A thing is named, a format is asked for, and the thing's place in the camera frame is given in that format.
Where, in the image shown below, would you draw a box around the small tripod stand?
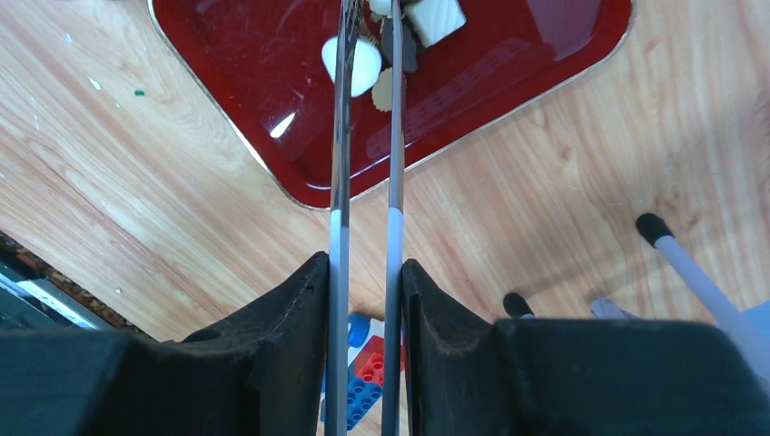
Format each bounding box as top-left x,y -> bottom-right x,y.
504,213 -> 769,383

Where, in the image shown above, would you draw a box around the red rectangular tray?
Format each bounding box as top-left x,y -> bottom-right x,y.
149,1 -> 634,209

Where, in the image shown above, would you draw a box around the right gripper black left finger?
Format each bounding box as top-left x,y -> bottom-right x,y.
1,252 -> 329,435

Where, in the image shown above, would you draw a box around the square white chocolate piece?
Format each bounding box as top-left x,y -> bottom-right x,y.
405,0 -> 466,48

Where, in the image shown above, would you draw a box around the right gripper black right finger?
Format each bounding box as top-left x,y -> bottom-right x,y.
401,259 -> 769,435

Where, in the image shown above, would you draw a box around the metal tongs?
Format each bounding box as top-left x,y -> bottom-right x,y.
324,1 -> 400,435

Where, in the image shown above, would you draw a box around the red blue toy car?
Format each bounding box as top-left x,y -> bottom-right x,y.
346,313 -> 384,431

